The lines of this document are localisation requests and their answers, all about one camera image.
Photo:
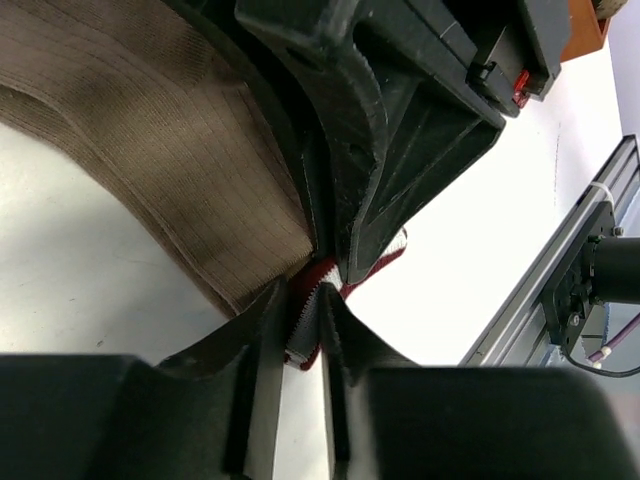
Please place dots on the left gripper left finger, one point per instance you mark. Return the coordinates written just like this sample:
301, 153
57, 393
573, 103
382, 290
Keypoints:
207, 412

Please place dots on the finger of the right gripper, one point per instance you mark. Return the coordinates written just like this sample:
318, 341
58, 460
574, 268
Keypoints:
388, 83
300, 125

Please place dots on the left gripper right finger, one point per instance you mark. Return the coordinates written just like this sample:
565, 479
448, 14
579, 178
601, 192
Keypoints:
389, 418

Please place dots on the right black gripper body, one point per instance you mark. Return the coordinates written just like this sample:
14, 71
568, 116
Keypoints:
511, 49

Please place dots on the brown sock red stripes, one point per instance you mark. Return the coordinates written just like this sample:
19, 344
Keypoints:
173, 113

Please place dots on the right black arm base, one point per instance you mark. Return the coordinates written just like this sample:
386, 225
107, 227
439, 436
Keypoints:
567, 296

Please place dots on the orange compartment tray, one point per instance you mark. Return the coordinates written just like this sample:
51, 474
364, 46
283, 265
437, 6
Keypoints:
588, 32

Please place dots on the aluminium table rail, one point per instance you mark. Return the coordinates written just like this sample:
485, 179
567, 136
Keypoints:
517, 335

